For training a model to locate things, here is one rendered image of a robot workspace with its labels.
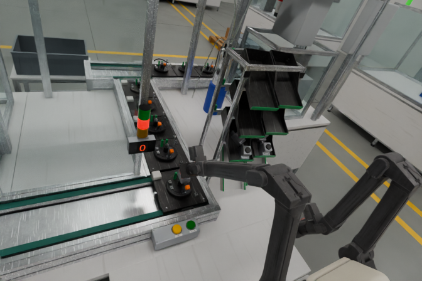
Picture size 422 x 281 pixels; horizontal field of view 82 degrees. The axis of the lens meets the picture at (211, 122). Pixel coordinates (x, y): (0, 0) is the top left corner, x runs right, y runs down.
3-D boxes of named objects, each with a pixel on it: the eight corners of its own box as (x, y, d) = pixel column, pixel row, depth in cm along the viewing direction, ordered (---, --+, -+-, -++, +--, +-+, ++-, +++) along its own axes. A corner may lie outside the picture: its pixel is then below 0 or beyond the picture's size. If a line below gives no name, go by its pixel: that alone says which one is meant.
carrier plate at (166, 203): (207, 202, 128) (208, 201, 127) (162, 214, 117) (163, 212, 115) (191, 169, 144) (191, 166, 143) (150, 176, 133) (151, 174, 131)
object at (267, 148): (267, 156, 132) (274, 152, 126) (260, 157, 130) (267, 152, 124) (264, 142, 135) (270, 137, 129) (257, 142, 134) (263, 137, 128)
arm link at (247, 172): (264, 191, 61) (294, 183, 67) (261, 169, 62) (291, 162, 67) (191, 176, 99) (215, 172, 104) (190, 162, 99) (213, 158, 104)
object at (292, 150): (294, 176, 304) (330, 122, 254) (217, 196, 252) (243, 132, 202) (264, 140, 349) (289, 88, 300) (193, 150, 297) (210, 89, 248)
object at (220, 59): (230, 88, 200) (245, 42, 179) (215, 88, 194) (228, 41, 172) (222, 79, 210) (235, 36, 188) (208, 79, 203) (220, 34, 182)
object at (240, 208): (300, 209, 155) (302, 207, 153) (-8, 315, 84) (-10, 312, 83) (209, 91, 250) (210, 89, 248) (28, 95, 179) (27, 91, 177)
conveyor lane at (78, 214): (203, 212, 133) (208, 201, 127) (7, 267, 94) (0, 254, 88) (185, 173, 152) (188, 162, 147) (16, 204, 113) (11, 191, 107)
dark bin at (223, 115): (252, 161, 126) (259, 157, 120) (228, 162, 122) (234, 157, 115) (242, 113, 138) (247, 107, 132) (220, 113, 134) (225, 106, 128)
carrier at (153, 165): (190, 167, 145) (194, 152, 138) (149, 174, 134) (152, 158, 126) (177, 140, 161) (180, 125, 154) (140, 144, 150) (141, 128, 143)
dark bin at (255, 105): (275, 111, 108) (286, 102, 102) (250, 110, 103) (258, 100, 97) (262, 61, 120) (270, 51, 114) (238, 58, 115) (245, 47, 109)
